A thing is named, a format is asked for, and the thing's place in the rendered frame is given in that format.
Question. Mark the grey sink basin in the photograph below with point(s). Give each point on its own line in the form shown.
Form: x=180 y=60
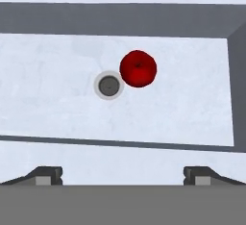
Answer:
x=64 y=107

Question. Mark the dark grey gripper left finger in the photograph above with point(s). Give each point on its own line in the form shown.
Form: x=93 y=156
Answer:
x=44 y=174

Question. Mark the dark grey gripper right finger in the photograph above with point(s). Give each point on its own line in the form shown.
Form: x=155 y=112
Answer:
x=200 y=174

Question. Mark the red apple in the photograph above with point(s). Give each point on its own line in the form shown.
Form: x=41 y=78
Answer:
x=138 y=69

